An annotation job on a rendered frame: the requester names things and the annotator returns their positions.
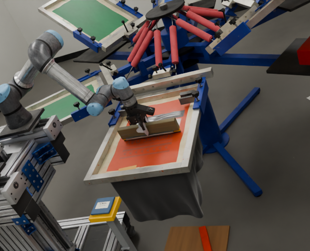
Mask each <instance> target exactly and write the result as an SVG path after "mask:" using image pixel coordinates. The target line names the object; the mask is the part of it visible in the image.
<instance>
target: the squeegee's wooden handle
mask: <svg viewBox="0 0 310 251"><path fill-rule="evenodd" d="M145 125H146V128H147V130H148V132H149V134H152V133H158V132H164V131H170V130H174V131H177V130H179V128H180V126H179V124H178V122H177V120H176V118H170V119H164V120H159V121H153V122H148V123H145ZM138 128H139V127H138V124H137V125H129V126H124V127H119V128H118V129H117V132H118V134H119V135H120V137H121V138H122V139H126V138H128V137H134V136H140V135H145V133H140V132H137V131H136V130H137V129H138Z"/></svg>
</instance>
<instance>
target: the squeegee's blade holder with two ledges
mask: <svg viewBox="0 0 310 251"><path fill-rule="evenodd" d="M169 133H174V130H170V131H164V132H158V133H152V134H149V135H148V136H147V135H140V136H134V137H128V138H126V140H132V139H138V138H144V137H151V136H157V135H163V134H169Z"/></svg>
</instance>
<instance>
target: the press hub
mask: <svg viewBox="0 0 310 251"><path fill-rule="evenodd" d="M184 4H185V3H184V1H183V0H172V1H168V2H165V3H163V4H160V5H158V6H156V7H154V8H153V9H151V10H150V11H148V12H147V13H146V15H145V17H146V19H147V20H157V19H162V21H163V24H164V26H165V28H164V29H163V30H162V31H161V39H162V41H163V44H164V46H162V50H163V49H166V50H167V51H166V52H164V53H162V60H167V59H169V56H170V54H171V43H170V30H169V27H170V26H171V25H172V19H171V18H169V17H168V16H170V17H171V15H172V16H173V14H174V13H176V12H177V11H179V10H180V9H181V8H182V7H183V6H184ZM173 18H174V17H173ZM173 25H174V26H176V30H177V43H178V49H179V50H178V56H179V57H180V60H183V64H182V66H183V68H184V73H188V72H192V71H196V70H199V67H198V64H197V63H198V62H199V60H198V59H188V56H189V55H190V54H191V53H190V52H191V51H193V50H194V49H195V48H194V47H193V46H185V45H186V44H187V43H188V42H202V38H200V37H198V36H197V37H195V38H193V39H191V40H189V37H190V36H192V35H194V34H192V33H187V32H186V30H185V29H183V28H182V27H180V26H178V25H176V22H175V21H174V20H173ZM193 84H197V83H196V82H195V81H194V82H190V83H185V84H181V85H180V87H184V86H188V85H193ZM199 137H200V140H201V143H202V144H205V145H208V147H209V149H208V150H207V151H206V152H205V153H215V152H217V151H216V150H215V149H214V147H213V145H212V144H214V143H216V142H219V143H220V144H221V145H222V146H223V147H224V148H225V147H226V146H227V144H228V143H229V135H228V134H227V133H226V132H223V133H222V134H221V132H220V129H219V126H218V123H217V120H216V118H215V115H214V112H213V109H212V106H211V103H210V100H209V97H208V96H207V101H206V107H205V112H204V115H202V114H201V119H200V124H199Z"/></svg>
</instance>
